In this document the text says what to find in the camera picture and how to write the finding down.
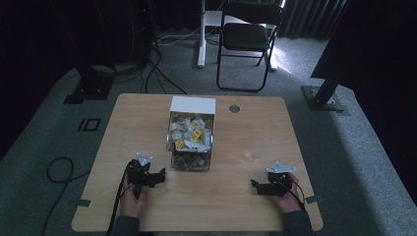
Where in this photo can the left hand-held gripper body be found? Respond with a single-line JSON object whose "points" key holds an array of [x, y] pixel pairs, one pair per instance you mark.
{"points": [[139, 173]]}

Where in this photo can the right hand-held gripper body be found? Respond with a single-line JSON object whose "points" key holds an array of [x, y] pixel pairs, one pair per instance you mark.
{"points": [[278, 183]]}

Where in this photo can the person's right hand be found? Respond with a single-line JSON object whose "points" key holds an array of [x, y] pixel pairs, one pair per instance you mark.
{"points": [[290, 203]]}

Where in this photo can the person's left hand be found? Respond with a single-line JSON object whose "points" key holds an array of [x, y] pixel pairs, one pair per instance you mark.
{"points": [[131, 205]]}

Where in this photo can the pile of brown wrapped packets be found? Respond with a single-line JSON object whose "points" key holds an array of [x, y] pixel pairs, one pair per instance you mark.
{"points": [[190, 161]]}

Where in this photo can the yellow wrapped packet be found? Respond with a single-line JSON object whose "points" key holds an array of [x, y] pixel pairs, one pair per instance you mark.
{"points": [[179, 143], [196, 134]]}

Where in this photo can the grey tape strip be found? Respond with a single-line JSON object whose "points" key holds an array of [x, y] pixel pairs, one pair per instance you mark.
{"points": [[84, 203], [313, 199]]}

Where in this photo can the pile of white wrapped packets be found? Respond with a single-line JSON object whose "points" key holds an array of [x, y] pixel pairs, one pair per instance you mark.
{"points": [[187, 129]]}

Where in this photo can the black floor tape marks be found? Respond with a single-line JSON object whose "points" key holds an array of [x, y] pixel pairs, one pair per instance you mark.
{"points": [[89, 125]]}

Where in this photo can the clear box with white lid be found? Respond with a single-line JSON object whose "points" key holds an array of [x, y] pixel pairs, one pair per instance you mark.
{"points": [[191, 105]]}

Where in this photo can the round grey table grommet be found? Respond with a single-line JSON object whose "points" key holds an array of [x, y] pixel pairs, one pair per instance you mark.
{"points": [[234, 108]]}

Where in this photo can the black slanted stand with base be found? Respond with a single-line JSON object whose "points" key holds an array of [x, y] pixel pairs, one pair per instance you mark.
{"points": [[323, 96]]}

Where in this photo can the black folding chair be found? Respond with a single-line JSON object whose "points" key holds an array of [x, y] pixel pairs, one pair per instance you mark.
{"points": [[246, 36]]}

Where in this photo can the dark pleated curtain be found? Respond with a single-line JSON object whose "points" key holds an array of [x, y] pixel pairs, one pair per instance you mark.
{"points": [[308, 18]]}

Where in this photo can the black stand with base plate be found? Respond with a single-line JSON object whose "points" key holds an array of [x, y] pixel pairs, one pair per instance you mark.
{"points": [[91, 87]]}

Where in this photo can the white desk frame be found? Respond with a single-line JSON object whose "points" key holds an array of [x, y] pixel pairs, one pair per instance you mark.
{"points": [[202, 39]]}

